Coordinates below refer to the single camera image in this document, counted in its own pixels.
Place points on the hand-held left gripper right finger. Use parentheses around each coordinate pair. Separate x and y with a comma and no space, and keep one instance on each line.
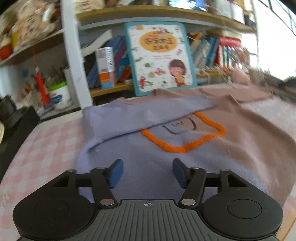
(179,172)

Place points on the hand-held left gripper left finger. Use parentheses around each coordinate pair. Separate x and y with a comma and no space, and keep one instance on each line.
(116,172)

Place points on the pink and purple sweater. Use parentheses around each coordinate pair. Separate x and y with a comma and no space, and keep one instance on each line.
(150,166)

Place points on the pink plush toy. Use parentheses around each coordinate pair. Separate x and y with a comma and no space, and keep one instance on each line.
(240,76)

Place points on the colourful bead trinkets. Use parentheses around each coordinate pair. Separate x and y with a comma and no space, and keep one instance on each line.
(240,55)

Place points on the pink checkered tablecloth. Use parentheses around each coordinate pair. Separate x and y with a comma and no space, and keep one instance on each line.
(41,148)

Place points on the row of leaning picture books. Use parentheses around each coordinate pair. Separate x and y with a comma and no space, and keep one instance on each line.
(203,52)

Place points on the white can with green lid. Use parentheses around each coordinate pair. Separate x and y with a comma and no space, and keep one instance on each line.
(59,96)

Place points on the white and orange carton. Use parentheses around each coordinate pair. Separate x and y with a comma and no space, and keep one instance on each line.
(106,68)

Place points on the black box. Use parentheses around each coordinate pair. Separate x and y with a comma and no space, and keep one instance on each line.
(16,139)

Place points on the hanging charm with red tassel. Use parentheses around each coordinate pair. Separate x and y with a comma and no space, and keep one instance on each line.
(41,88)

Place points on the teal-bordered children's book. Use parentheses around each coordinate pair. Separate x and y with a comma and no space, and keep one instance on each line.
(159,60)

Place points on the bunch of pens and pencils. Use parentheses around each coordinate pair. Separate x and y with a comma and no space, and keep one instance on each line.
(56,75)

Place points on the thick white-paged book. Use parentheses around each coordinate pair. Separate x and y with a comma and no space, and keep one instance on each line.
(97,42)

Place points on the wooden bookshelf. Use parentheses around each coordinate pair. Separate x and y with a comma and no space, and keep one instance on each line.
(138,16)

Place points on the red round ornament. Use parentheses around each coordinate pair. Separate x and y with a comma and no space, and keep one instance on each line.
(5,52)

